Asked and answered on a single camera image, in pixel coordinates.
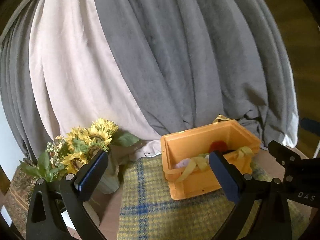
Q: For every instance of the pink soft pouch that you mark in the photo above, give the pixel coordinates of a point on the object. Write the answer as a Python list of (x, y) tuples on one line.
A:
[(184, 163)]

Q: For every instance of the woven rattan basket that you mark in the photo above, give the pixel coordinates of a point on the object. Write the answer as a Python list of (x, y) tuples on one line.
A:
[(17, 203)]

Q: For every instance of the yellow blue plaid mat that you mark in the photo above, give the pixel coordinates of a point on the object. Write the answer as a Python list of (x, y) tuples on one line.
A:
[(148, 211)]

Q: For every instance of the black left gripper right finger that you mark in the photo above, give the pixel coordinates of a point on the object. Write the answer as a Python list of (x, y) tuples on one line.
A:
[(272, 220)]

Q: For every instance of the white sheer curtain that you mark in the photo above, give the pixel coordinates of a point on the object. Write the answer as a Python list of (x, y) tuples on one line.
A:
[(75, 78)]

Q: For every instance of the grey ribbed vase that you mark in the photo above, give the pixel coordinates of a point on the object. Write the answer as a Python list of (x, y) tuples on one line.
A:
[(110, 183)]

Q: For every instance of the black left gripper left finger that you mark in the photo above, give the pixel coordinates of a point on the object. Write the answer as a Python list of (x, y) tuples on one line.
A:
[(44, 219)]

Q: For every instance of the green leafy plant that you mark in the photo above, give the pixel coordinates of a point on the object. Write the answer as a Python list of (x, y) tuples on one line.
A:
[(43, 169)]

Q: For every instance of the yellow artificial sunflower bouquet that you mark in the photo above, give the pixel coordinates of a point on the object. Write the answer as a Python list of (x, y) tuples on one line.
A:
[(69, 153)]

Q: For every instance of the grey curtain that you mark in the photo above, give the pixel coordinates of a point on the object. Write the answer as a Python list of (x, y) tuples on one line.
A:
[(184, 61)]

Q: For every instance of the green fuzzy soft toy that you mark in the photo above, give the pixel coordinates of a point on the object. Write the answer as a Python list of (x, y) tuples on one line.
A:
[(204, 155)]

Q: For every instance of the red fluffy pompom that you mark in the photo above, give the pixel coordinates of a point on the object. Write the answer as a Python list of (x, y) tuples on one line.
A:
[(218, 145)]

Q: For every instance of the orange plastic storage crate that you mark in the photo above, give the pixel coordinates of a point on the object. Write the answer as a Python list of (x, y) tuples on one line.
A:
[(199, 179)]

